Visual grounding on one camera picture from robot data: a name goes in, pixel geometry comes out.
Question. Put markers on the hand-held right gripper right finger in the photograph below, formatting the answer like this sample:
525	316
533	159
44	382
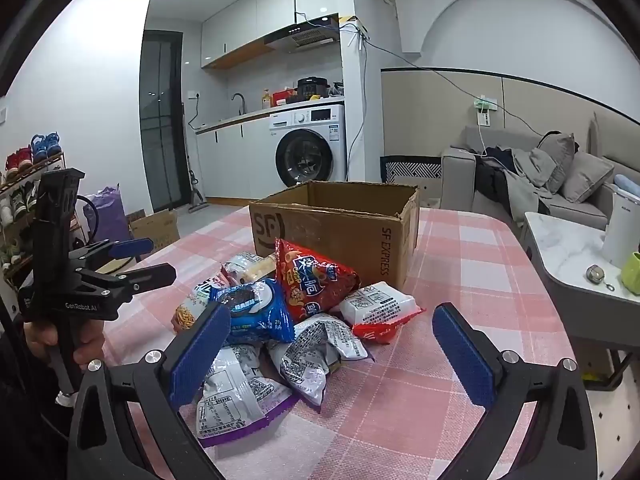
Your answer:
462	355

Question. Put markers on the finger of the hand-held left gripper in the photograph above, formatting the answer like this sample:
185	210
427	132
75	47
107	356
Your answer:
132	247
150	275

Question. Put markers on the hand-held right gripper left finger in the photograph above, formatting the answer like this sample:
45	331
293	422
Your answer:
200	355

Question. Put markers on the yellow stick snack packet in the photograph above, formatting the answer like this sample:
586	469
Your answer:
187	312

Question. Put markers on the silver purple-edged snack packet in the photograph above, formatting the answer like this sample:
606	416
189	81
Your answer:
235	400

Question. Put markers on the blue cookie packet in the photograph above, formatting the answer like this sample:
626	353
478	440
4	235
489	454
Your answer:
260	310

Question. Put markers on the white red-edged noodle packet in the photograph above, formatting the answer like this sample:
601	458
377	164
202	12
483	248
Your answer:
385	307

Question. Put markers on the brown cardboard box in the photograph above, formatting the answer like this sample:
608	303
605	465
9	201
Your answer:
340	240

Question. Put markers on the person's left hand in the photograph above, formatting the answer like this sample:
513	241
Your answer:
89	342

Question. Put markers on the small floor cardboard box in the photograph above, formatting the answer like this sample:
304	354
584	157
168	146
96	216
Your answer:
157	230

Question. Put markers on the wooden shoe rack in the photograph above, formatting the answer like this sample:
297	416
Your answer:
15	260

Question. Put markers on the purple bag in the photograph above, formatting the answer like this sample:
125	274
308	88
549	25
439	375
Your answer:
107	210

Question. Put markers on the grey floor mop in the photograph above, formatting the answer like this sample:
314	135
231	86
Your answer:
197	201

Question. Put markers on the red sneaker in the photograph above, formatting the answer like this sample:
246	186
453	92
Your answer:
19	162

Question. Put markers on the pink checked tablecloth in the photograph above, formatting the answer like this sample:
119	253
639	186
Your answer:
450	270

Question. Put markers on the blue sneaker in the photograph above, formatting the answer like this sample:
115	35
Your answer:
38	147
53	144

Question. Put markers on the white pink snack packet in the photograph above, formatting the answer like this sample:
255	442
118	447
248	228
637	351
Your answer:
245	265

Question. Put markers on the dark glass door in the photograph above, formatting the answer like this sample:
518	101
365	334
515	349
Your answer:
160	135

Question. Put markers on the silver printed snack packet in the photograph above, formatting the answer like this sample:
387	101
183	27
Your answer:
320	345

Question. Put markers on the white lower kitchen cabinets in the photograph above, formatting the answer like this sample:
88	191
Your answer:
230	160

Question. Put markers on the white kitchen cabinets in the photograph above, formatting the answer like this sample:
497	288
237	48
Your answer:
240	20
230	160

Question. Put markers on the red triangular snack bag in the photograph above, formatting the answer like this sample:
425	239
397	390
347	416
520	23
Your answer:
310	280

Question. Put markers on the marble top side table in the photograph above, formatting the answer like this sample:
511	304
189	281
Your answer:
565	250

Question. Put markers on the metal tea infuser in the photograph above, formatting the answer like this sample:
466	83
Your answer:
594	273

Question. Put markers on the grey sofa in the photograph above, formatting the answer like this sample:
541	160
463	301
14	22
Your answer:
457	180

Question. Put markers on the dark jacket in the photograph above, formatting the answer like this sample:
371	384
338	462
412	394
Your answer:
492	180

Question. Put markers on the curved kitchen faucet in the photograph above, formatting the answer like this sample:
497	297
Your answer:
243	105

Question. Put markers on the green cup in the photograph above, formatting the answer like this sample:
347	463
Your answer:
632	272

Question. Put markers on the grey garment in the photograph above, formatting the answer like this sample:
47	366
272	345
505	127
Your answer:
530	175

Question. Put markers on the black white patterned mat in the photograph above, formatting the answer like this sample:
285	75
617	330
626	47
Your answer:
410	167

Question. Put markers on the yellow bottle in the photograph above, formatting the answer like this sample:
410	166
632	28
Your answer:
266	100

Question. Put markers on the white kettle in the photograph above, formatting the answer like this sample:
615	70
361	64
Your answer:
622	230

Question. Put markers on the white washing machine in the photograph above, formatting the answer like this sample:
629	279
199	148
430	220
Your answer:
300	117

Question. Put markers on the red box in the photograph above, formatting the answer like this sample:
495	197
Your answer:
284	97

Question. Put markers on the grey cushion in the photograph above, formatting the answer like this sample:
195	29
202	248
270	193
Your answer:
585	177
557	160

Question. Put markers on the light blue cloth roll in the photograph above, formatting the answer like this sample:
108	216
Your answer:
627	184

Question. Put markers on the black rice cooker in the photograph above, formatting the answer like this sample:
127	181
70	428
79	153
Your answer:
311	89

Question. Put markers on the white upper kitchen cabinets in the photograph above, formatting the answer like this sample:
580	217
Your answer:
240	20

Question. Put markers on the steel range hood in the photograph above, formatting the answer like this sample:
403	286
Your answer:
305	37

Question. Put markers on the white router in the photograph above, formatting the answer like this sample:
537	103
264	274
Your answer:
361	35

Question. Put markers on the green wall phone holder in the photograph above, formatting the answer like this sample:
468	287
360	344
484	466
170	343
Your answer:
484	106

